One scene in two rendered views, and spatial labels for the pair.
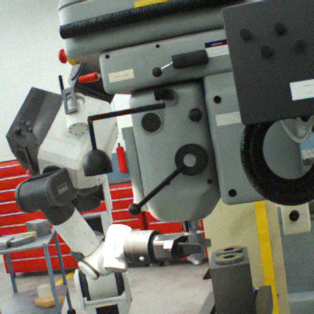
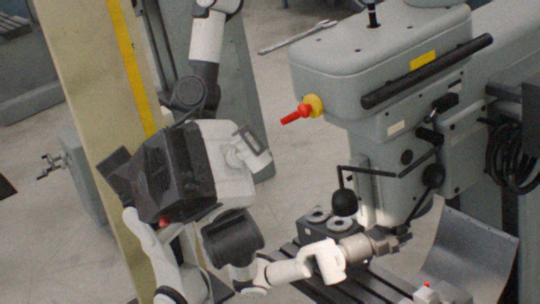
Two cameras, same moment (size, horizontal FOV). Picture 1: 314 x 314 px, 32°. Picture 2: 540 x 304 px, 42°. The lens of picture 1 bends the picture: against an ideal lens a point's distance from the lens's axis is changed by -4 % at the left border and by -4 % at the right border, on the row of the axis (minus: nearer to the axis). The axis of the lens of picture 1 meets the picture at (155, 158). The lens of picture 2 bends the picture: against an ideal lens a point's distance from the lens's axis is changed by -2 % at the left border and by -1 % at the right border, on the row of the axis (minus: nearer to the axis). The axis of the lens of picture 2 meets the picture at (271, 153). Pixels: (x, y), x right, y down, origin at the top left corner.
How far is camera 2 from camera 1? 176 cm
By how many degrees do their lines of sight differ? 51
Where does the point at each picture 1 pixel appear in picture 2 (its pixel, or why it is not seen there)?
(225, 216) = not seen: hidden behind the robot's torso
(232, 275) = not seen: hidden behind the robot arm
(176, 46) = (431, 92)
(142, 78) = (409, 125)
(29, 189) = (231, 246)
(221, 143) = (452, 157)
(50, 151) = (229, 197)
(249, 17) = not seen: outside the picture
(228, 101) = (457, 126)
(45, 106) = (191, 147)
